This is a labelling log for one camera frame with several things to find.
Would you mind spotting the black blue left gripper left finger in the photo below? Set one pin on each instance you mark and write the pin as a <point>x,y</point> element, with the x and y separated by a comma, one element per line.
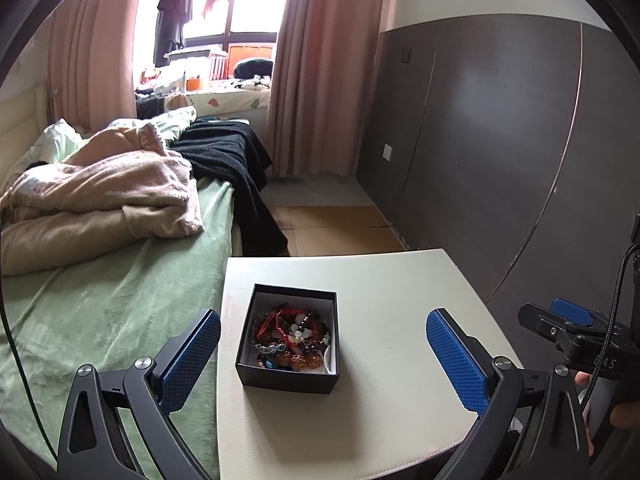
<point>93,441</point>

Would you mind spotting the left pink curtain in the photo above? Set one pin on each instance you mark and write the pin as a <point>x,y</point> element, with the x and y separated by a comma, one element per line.
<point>90,62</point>

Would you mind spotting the hanging dark clothes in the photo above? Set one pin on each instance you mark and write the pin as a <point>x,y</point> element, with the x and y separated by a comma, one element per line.
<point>171,17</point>

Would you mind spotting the black knitted cloth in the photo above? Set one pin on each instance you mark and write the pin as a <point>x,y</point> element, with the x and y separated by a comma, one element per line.
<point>227,150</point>

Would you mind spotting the green bed sheet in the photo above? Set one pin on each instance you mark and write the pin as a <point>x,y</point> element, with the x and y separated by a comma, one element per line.
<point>107,312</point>

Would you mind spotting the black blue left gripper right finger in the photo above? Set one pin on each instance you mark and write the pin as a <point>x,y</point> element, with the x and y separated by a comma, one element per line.
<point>528,424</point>

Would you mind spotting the person's right hand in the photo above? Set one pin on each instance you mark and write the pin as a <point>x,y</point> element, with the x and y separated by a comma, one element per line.
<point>608,406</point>

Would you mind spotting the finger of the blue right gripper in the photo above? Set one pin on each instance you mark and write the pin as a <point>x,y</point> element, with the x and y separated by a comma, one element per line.
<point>574,313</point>

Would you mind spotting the pink beige blanket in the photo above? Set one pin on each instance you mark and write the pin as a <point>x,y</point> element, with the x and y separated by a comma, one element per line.
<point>123,185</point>

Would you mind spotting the black jewelry box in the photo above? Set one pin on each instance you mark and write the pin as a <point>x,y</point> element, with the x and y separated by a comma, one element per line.
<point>284,337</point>

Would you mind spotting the pink curtain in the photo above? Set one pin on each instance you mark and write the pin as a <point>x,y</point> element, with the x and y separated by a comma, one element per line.
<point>321,85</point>
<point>90,62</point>

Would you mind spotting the floral window seat cushion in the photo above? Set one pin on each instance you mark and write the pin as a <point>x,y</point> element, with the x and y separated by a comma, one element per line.
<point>218,103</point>

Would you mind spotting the white wall socket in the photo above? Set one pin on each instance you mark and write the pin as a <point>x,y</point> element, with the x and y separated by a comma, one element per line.
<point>387,152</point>

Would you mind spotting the flattened cardboard on floor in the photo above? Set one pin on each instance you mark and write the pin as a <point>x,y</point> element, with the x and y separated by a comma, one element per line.
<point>316,231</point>

